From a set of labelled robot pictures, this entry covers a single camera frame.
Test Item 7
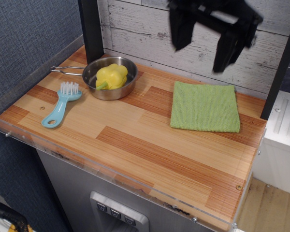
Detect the yellow toy bell pepper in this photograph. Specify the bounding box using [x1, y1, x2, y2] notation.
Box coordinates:
[96, 63, 128, 90]

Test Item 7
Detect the light blue dish brush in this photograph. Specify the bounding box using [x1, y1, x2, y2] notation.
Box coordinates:
[41, 82, 82, 128]

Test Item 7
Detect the silver dispenser button panel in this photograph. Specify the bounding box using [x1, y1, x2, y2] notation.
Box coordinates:
[90, 191, 149, 232]

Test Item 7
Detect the black braided cable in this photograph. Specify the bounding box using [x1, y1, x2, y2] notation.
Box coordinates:
[0, 207, 29, 232]

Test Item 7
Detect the black right frame post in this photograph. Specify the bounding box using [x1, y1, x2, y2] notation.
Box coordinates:
[260, 35, 290, 120]

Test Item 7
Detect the green cloth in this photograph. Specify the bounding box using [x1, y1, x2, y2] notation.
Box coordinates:
[170, 81, 240, 133]

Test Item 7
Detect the black left frame post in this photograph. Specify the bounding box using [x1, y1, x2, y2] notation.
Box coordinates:
[78, 0, 104, 64]

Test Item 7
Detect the silver toy fridge cabinet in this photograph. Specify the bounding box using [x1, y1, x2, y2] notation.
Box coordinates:
[37, 150, 235, 232]

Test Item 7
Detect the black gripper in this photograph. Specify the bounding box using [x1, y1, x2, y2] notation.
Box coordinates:
[168, 0, 263, 73]

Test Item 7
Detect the white side cabinet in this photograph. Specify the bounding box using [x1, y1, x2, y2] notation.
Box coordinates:
[252, 91, 290, 193]

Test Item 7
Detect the yellow object at corner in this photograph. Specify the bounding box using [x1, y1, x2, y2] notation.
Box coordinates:
[8, 224, 34, 232]

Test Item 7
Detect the steel pan with wire handle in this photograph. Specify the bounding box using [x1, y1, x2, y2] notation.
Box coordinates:
[50, 56, 139, 101]

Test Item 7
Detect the black frame post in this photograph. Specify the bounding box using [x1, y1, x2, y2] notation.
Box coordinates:
[260, 35, 290, 120]
[78, 0, 104, 64]

